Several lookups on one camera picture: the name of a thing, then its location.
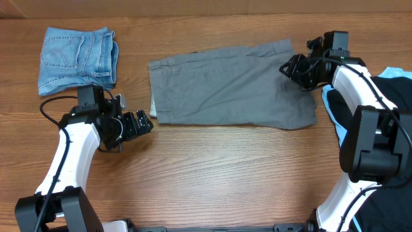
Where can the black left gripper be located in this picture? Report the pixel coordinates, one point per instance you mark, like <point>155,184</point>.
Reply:
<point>132,129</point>

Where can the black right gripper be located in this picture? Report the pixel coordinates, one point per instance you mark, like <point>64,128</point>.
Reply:
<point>295,66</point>

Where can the grey cotton shorts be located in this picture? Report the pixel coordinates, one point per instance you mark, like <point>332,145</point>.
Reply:
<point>233,85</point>

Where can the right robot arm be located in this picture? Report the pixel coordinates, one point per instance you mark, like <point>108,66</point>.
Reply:
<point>345,67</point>

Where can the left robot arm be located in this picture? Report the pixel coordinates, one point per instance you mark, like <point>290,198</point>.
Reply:
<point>95,123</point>

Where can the light blue t-shirt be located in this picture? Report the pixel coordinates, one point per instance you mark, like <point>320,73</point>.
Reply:
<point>388,210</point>

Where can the folded blue denim shorts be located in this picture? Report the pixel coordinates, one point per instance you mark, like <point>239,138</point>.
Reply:
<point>71,58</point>

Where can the black t-shirt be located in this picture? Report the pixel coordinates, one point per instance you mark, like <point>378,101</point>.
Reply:
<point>374,151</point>

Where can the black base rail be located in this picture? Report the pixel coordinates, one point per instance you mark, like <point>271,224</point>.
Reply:
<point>219,229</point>

